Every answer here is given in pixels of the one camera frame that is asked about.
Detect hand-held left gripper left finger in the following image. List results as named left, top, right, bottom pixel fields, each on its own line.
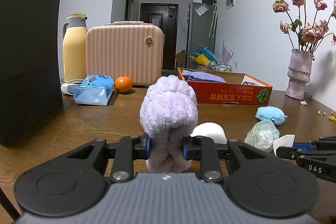
left=63, top=135, right=152, bottom=184

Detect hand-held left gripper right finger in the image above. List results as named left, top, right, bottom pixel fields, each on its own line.
left=182, top=135, right=268, bottom=184

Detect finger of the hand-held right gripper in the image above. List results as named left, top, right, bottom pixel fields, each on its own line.
left=310, top=136, right=336, bottom=146
left=274, top=142, right=317, bottom=160

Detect blue plush toy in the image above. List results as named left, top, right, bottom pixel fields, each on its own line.
left=255, top=106, right=288, bottom=125

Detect purple plush toy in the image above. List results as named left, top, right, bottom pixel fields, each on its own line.
left=140, top=75, right=198, bottom=173

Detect orange cardboard box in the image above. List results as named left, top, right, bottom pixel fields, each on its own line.
left=177, top=67, right=273, bottom=105

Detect purple knitted cloth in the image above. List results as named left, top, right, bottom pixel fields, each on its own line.
left=182, top=70, right=226, bottom=83

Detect scattered yellow crumbs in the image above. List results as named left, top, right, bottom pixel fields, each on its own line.
left=316, top=110, right=336, bottom=121

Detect white squishy toy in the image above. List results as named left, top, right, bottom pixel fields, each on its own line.
left=190, top=122, right=227, bottom=146

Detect iridescent plastic bag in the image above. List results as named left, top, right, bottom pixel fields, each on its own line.
left=244, top=120, right=280, bottom=153

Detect orange fruit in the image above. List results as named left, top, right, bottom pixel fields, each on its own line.
left=114, top=76, right=133, bottom=94

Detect pink textured vase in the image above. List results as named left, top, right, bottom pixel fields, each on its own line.
left=286, top=49, right=313, bottom=100

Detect blue tissue pack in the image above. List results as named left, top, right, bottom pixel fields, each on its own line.
left=73, top=74, right=114, bottom=106

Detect brown cardboard box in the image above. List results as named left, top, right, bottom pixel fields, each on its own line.
left=175, top=49, right=187, bottom=69

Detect blue and yellow bag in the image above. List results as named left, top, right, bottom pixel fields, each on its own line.
left=189, top=44, right=217, bottom=64

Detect pink ribbed suitcase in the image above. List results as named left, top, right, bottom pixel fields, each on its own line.
left=86, top=22, right=164, bottom=88

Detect white charger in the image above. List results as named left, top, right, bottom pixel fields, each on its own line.
left=61, top=82, right=79, bottom=95

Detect dark brown door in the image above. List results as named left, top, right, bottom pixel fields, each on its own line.
left=140, top=3, right=179, bottom=71

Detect purple dried flower bundle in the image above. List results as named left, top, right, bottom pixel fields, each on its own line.
left=221, top=40, right=234, bottom=64

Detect dried pink roses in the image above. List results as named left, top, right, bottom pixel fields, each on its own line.
left=272, top=0, right=336, bottom=52

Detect grey refrigerator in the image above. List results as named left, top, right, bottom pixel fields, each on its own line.
left=187, top=0, right=218, bottom=67

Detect yellow thermos jug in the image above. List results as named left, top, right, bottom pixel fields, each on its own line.
left=62, top=13, right=88, bottom=83

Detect pink fabric pouch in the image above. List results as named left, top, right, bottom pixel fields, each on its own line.
left=104, top=21, right=145, bottom=26

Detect white folded umbrella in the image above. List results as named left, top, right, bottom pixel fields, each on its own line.
left=209, top=3, right=218, bottom=38

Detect black paper bag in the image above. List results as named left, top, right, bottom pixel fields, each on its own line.
left=0, top=0, right=63, bottom=147

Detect wire cart with bottles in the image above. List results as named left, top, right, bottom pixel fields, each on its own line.
left=209, top=63, right=231, bottom=73

